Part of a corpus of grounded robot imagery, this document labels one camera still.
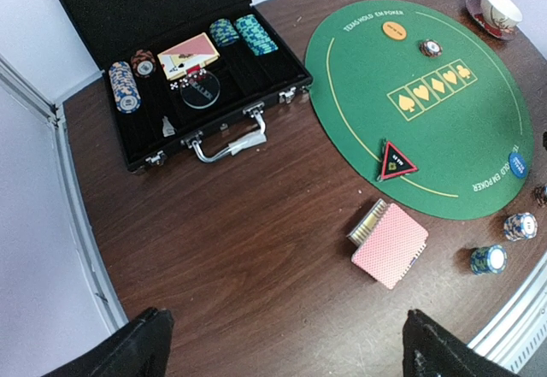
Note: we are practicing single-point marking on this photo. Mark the red patterned saucer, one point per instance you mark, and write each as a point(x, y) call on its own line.
point(475, 11)

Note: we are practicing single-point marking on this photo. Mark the orange big blind button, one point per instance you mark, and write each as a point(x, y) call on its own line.
point(394, 30)

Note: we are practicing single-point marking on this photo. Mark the dark green chip row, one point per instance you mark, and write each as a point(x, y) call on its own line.
point(223, 32)

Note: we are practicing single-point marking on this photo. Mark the blue tan chip row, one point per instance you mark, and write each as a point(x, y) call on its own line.
point(124, 87)

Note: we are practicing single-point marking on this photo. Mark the white patterned teacup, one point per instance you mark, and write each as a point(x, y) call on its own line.
point(502, 14)

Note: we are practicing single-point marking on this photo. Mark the blue small blind button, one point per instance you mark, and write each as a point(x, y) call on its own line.
point(517, 165)

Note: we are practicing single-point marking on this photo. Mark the gold card deck box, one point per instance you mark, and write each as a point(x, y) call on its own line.
point(361, 231)

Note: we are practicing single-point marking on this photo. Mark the black poker set case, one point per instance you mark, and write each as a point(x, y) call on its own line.
point(113, 30)

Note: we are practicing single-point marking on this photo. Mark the red-backed card deck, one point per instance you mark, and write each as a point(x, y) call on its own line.
point(392, 248)

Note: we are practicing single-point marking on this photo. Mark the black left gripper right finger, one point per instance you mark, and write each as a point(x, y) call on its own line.
point(431, 350)

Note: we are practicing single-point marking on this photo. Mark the black red triangle all-in button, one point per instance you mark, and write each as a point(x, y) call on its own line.
point(394, 163)

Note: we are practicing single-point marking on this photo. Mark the green round poker mat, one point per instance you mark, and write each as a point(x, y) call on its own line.
point(456, 116)

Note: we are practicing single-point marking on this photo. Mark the black orange chip row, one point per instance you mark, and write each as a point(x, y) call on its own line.
point(143, 63)

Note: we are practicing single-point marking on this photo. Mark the green blue chip stack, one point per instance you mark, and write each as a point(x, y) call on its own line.
point(488, 260)

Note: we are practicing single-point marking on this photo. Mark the boxed card deck in case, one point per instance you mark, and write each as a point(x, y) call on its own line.
point(197, 52)

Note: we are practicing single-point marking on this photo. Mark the small silver case keys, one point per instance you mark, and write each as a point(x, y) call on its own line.
point(167, 128)

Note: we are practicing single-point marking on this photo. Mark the clear acrylic dealer button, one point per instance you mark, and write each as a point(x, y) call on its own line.
point(201, 94)

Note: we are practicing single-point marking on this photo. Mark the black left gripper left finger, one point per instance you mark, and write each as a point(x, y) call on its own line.
point(140, 348)

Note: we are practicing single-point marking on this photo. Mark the blue tan chip stack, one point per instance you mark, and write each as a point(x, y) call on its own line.
point(520, 226)

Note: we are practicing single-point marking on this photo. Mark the teal chip row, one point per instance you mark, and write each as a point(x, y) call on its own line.
point(255, 36)

